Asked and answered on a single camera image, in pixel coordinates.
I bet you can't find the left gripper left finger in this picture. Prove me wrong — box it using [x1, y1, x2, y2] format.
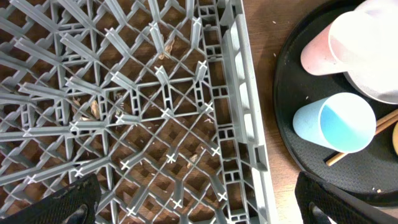
[1, 174, 101, 224]

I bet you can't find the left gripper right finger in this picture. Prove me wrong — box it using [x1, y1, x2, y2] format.
[295, 171, 397, 223]

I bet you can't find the blue cup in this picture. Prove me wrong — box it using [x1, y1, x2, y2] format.
[293, 92, 376, 153]

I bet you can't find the yellow bowl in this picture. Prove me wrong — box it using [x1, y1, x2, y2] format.
[392, 123, 398, 154]

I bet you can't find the pink cup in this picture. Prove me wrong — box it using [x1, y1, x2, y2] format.
[300, 0, 397, 75]

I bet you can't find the grey dishwasher rack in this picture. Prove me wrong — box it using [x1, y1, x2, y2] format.
[1, 0, 278, 223]

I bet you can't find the round black tray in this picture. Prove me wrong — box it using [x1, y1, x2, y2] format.
[273, 0, 397, 208]

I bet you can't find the lower wooden chopstick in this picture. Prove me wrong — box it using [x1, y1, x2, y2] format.
[326, 115, 397, 166]

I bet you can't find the wooden chopstick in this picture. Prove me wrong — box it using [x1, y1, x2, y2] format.
[326, 115, 397, 166]
[376, 110, 398, 127]

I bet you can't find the upper wooden chopstick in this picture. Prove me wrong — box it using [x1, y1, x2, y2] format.
[376, 110, 398, 127]

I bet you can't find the grey plate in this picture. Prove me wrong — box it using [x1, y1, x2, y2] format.
[343, 71, 397, 105]

